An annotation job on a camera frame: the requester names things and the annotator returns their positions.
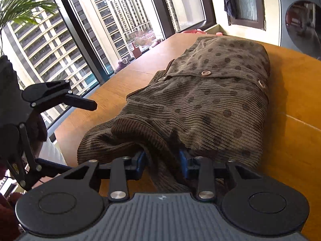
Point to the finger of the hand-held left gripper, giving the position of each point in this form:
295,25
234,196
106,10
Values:
57,95
31,155

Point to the pink shoe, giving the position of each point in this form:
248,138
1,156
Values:
156,43
122,65

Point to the small brown bag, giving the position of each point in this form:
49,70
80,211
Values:
137,52

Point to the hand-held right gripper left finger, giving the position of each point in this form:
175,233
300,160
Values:
139,164

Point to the grey washing machine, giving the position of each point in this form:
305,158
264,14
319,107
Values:
301,22

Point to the frosted glass window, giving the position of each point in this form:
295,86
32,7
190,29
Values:
247,1

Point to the brown polka dot cardigan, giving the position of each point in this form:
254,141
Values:
200,105

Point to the green palm plant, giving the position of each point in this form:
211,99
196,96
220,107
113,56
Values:
23,2

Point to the dark hanging cloth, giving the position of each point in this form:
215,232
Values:
228,2

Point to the dark red cloth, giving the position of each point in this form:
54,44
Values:
7,216

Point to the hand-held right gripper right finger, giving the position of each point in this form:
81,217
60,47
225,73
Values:
183,164

